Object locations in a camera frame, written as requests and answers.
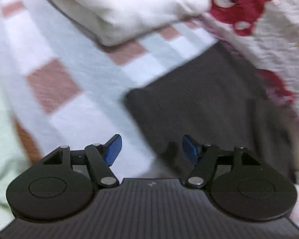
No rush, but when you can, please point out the dark brown knit sweater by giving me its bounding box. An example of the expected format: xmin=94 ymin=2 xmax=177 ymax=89
xmin=124 ymin=43 xmax=296 ymax=181

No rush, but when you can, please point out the checkered dog print blanket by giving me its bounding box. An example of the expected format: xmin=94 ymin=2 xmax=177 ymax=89
xmin=0 ymin=0 xmax=215 ymax=179

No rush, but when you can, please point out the light green quilted blanket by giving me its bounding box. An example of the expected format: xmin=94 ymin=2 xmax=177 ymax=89
xmin=0 ymin=85 xmax=30 ymax=231

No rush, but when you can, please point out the white folded garment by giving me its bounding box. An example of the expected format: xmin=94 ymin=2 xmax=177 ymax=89
xmin=50 ymin=0 xmax=212 ymax=46

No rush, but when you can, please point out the white quilt with red bears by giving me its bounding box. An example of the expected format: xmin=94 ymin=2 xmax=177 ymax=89
xmin=202 ymin=0 xmax=299 ymax=122

